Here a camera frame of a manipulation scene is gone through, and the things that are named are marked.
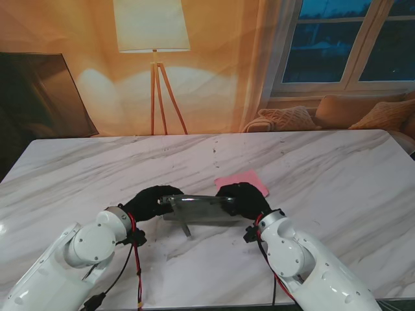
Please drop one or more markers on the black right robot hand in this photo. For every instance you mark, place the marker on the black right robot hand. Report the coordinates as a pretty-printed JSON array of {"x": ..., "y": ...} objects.
[{"x": 249, "y": 201}]

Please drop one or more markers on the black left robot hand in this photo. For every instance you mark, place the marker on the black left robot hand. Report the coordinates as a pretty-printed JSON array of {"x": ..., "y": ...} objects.
[{"x": 146, "y": 204}]

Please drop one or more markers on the pink cloth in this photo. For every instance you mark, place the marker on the pink cloth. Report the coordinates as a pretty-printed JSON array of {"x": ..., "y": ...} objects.
[{"x": 249, "y": 179}]

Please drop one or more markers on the grey suede zip pouch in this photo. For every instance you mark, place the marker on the grey suede zip pouch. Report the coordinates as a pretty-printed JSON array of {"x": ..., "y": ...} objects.
[{"x": 201, "y": 212}]

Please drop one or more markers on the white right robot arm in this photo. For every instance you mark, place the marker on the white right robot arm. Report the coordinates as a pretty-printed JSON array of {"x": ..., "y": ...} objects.
[{"x": 298, "y": 259}]

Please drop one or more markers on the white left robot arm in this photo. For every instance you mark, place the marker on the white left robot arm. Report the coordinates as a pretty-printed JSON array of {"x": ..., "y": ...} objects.
[{"x": 74, "y": 259}]

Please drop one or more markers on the beige sofa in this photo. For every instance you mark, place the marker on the beige sofa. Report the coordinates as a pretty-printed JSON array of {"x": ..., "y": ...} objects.
[{"x": 254, "y": 124}]

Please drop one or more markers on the cream knitted cushion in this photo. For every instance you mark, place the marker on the cream knitted cushion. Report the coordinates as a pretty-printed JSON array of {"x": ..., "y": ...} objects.
[{"x": 285, "y": 118}]

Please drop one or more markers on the plain tan cushion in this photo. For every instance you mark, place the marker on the plain tan cushion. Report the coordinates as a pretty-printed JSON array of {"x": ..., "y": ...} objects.
[{"x": 343, "y": 111}]

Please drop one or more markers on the beige curtain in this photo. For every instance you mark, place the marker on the beige curtain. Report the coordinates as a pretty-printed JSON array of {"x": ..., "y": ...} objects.
[{"x": 269, "y": 64}]

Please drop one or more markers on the dark flat television screen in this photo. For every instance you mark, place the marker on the dark flat television screen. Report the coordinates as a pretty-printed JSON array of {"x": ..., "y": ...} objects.
[{"x": 39, "y": 97}]

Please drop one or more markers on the orange knitted cushion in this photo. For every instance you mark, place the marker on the orange knitted cushion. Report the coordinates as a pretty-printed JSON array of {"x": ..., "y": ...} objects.
[{"x": 386, "y": 115}]

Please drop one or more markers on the white framed window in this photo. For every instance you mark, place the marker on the white framed window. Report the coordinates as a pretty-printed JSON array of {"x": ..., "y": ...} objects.
[{"x": 317, "y": 48}]

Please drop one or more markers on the floor lamp with wooden legs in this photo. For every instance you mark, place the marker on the floor lamp with wooden legs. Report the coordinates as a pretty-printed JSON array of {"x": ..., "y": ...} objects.
[{"x": 152, "y": 26}]

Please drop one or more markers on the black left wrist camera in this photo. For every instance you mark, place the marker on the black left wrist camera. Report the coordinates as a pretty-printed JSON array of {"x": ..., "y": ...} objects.
[{"x": 137, "y": 237}]

